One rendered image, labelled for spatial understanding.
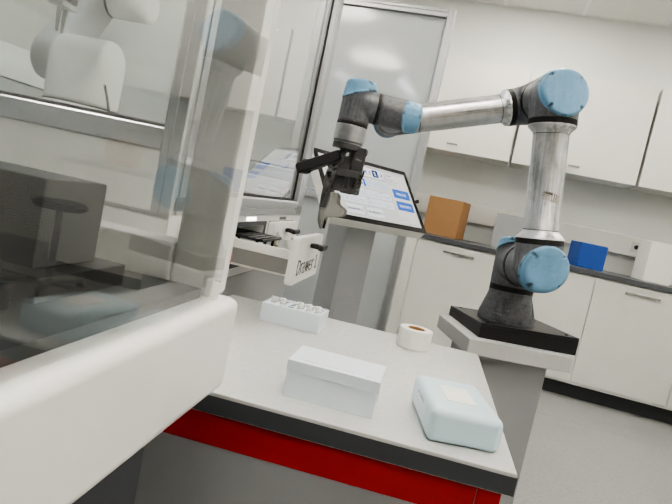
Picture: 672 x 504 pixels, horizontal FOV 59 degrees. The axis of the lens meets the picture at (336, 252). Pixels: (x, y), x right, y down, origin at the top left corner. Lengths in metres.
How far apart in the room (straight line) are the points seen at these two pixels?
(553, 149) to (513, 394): 0.63
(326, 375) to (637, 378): 3.86
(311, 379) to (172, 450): 0.21
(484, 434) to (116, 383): 0.50
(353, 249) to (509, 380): 0.98
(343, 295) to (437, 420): 1.65
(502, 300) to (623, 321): 2.87
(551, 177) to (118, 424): 1.24
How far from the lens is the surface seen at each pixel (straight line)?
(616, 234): 5.07
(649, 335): 4.51
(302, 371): 0.81
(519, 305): 1.63
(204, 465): 0.85
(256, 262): 1.36
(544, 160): 1.52
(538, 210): 1.51
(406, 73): 3.17
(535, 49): 5.23
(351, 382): 0.80
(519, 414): 1.68
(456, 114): 1.60
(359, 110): 1.43
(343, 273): 2.37
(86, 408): 0.42
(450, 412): 0.79
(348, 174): 1.41
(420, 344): 1.24
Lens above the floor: 1.04
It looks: 5 degrees down
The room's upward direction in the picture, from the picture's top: 12 degrees clockwise
